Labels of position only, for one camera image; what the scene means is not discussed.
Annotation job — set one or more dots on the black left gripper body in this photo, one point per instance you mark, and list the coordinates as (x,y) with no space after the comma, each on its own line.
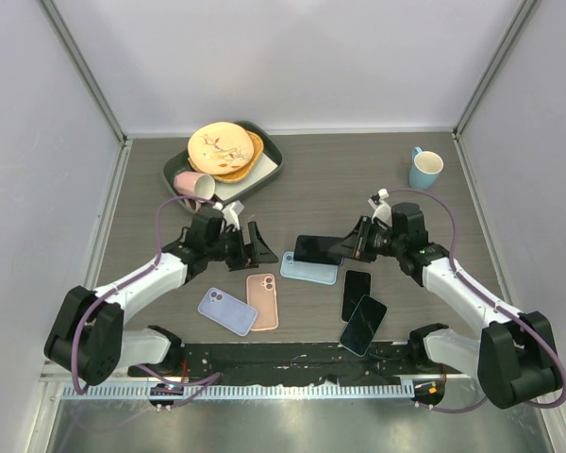
(216,247)

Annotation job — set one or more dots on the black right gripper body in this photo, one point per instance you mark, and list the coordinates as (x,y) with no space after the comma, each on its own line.
(379,241)

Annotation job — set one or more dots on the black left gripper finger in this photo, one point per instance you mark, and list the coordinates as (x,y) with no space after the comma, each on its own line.
(257,250)
(235,254)

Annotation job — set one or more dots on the pink phone case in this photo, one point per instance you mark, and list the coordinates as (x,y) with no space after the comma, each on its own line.
(261,295)

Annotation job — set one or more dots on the white-edged phone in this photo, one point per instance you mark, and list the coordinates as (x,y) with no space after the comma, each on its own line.
(356,285)

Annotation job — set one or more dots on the light blue phone case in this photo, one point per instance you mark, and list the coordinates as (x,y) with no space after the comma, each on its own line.
(306,271)

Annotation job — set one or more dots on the dark blue phone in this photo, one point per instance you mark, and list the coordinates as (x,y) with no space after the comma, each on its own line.
(316,249)

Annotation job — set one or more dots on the teal-edged phone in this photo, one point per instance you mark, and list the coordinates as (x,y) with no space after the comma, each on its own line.
(362,326)

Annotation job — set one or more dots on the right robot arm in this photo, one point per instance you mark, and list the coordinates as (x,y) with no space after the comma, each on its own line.
(513,355)

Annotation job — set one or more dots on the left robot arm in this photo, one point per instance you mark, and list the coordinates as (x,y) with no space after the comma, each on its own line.
(89,338)

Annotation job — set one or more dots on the lavender phone case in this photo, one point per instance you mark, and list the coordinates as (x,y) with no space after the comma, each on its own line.
(227,311)

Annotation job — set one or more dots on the white paper sheet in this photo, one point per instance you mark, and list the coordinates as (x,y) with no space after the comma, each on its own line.
(234,190)

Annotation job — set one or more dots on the pink mug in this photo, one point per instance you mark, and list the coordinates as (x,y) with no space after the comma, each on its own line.
(197,187)

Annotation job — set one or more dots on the blue mug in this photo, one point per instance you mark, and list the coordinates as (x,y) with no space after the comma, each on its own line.
(425,169)

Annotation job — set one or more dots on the floral cream plate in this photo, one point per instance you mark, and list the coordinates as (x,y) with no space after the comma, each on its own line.
(220,148)

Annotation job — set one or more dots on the woven orange plate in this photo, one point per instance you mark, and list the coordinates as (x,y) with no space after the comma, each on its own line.
(243,172)

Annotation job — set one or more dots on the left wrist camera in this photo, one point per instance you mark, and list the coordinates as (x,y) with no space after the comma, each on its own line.
(231,213)

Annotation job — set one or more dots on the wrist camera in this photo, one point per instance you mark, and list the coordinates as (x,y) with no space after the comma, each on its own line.
(379,204)
(231,213)

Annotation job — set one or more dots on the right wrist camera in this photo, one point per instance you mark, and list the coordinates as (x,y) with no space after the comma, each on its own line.
(379,204)

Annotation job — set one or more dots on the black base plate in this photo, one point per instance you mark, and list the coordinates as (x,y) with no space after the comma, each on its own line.
(300,364)

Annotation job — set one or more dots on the white cable duct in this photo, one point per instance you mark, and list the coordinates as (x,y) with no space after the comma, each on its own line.
(131,390)

